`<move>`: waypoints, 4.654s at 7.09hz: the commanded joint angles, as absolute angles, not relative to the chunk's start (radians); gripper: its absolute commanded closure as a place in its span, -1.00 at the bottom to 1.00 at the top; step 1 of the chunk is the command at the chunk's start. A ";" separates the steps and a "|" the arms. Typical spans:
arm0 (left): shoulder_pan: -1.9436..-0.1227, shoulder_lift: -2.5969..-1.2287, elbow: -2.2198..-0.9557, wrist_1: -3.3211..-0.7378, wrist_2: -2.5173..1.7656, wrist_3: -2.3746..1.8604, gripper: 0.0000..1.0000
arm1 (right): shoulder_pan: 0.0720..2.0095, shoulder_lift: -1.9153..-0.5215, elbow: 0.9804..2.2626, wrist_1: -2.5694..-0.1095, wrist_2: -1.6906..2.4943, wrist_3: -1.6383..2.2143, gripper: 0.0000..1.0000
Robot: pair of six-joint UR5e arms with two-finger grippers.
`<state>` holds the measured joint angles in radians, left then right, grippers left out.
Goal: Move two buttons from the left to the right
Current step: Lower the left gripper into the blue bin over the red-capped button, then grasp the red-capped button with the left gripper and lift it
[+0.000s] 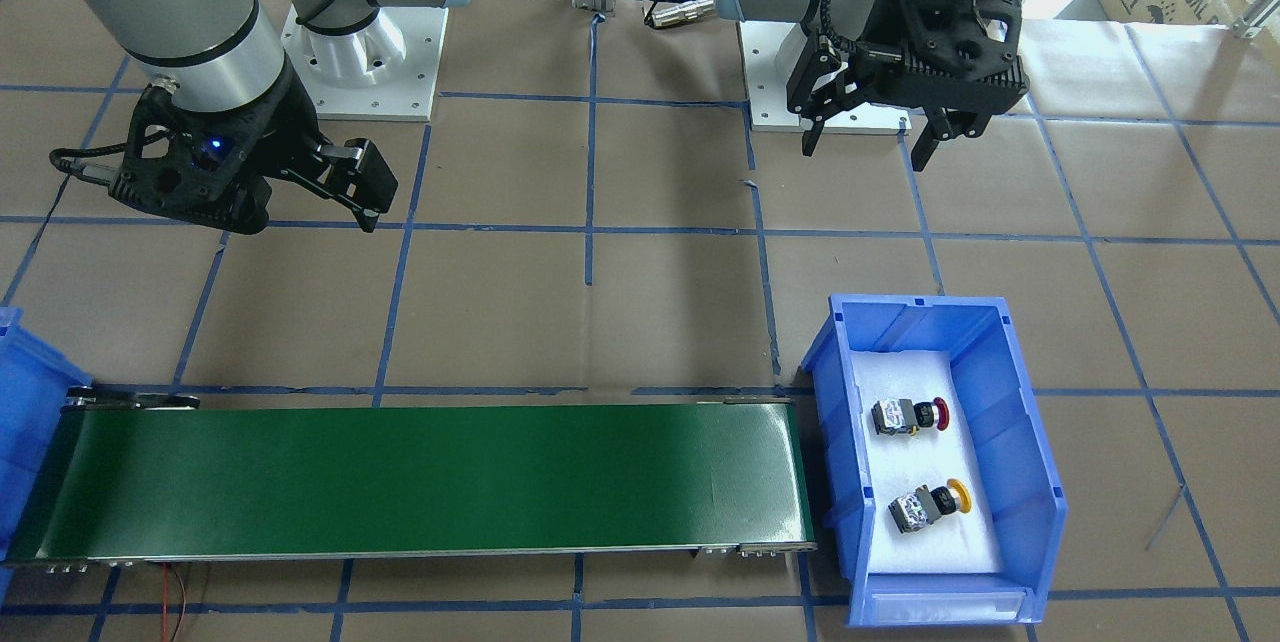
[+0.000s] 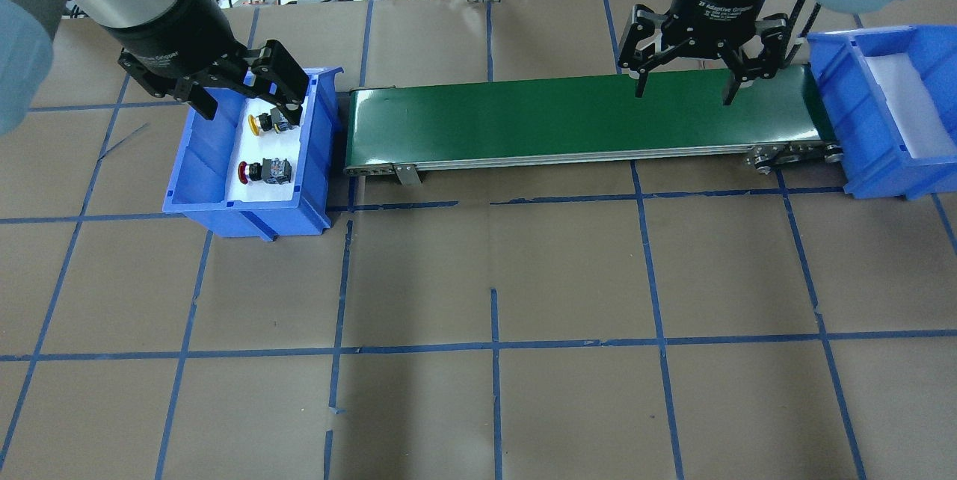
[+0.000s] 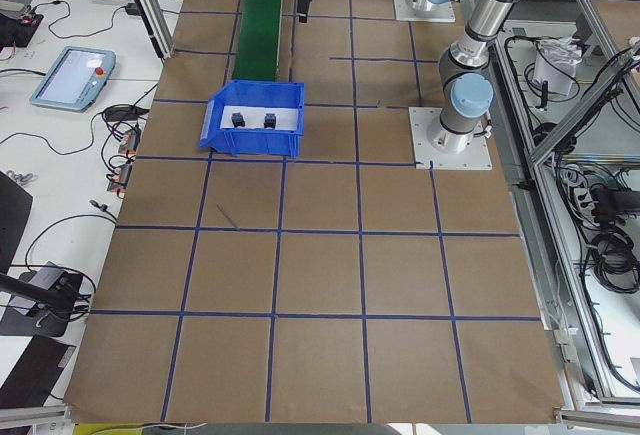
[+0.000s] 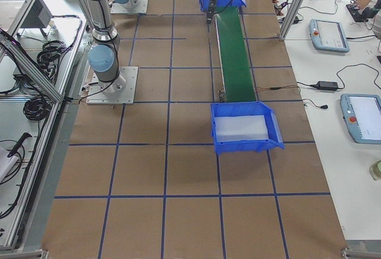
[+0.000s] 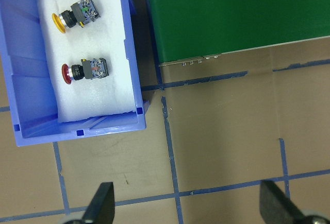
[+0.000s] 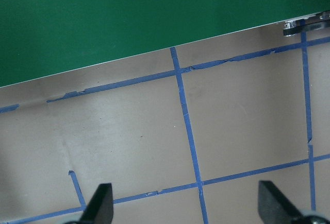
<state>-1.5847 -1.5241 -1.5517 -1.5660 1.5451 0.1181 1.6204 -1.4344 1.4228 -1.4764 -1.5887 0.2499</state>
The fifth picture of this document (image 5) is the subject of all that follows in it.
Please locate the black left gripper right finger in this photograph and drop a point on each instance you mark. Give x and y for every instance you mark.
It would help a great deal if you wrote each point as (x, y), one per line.
(275, 206)

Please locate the white foam pad left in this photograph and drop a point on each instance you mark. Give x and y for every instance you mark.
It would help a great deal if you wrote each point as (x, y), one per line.
(103, 38)

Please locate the red push button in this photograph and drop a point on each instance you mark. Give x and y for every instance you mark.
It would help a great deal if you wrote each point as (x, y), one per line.
(89, 69)

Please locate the green conveyor belt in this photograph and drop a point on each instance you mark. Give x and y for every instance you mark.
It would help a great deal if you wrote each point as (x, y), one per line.
(192, 30)

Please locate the blue plastic bin left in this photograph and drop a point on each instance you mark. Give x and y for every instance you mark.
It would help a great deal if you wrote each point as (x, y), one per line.
(31, 96)

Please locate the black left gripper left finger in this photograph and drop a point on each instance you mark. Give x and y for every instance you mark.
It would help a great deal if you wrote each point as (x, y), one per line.
(102, 206)

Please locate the yellow push button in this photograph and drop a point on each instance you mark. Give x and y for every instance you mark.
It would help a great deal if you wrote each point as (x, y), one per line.
(81, 13)

